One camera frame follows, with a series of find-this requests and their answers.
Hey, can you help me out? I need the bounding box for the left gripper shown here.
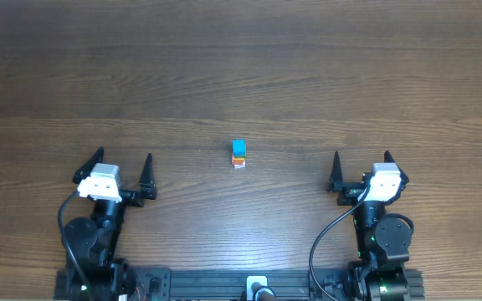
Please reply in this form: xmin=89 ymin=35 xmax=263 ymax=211
xmin=72 ymin=146 xmax=158 ymax=208

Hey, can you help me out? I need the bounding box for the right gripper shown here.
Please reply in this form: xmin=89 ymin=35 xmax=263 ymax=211
xmin=328 ymin=150 xmax=410 ymax=207

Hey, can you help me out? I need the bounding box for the blue cube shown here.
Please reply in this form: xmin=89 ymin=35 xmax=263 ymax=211
xmin=231 ymin=139 xmax=248 ymax=157

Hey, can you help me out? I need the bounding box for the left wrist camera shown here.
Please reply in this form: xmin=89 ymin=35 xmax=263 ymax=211
xmin=76 ymin=162 xmax=124 ymax=204

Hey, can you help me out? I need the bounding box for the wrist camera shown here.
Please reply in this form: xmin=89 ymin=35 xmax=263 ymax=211
xmin=76 ymin=162 xmax=124 ymax=204
xmin=365 ymin=162 xmax=403 ymax=204

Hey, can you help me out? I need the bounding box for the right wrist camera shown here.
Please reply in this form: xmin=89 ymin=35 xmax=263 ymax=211
xmin=365 ymin=162 xmax=403 ymax=204

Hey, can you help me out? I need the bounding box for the mounting rail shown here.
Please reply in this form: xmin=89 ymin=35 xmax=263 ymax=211
xmin=54 ymin=267 xmax=426 ymax=301

